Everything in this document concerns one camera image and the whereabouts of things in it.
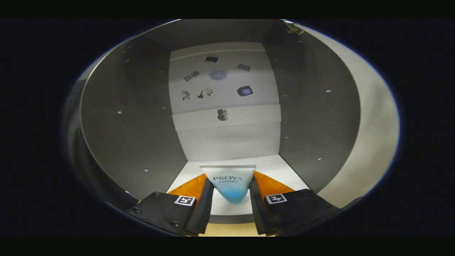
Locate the grey framed cabinet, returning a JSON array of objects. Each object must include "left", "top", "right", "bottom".
[{"left": 79, "top": 20, "right": 361, "bottom": 225}]

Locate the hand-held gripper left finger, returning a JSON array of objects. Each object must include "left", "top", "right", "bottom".
[{"left": 125, "top": 174, "right": 215, "bottom": 236}]

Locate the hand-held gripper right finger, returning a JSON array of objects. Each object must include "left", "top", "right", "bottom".
[{"left": 249, "top": 171, "right": 342, "bottom": 236}]

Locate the white and blue tube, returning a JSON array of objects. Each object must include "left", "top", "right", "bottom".
[{"left": 198, "top": 164, "right": 257, "bottom": 204}]

